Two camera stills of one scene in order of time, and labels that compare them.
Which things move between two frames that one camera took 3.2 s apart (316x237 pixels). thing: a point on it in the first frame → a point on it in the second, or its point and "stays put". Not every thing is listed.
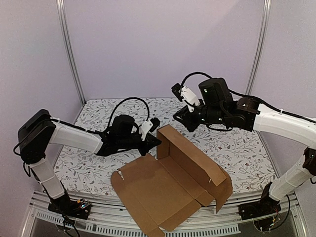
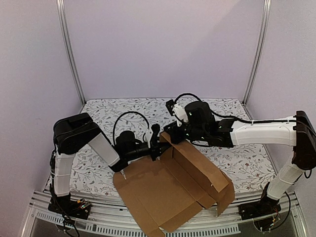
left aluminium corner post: (67, 37) stays put
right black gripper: (193, 116) → (174, 131)
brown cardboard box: (156, 192) stays put
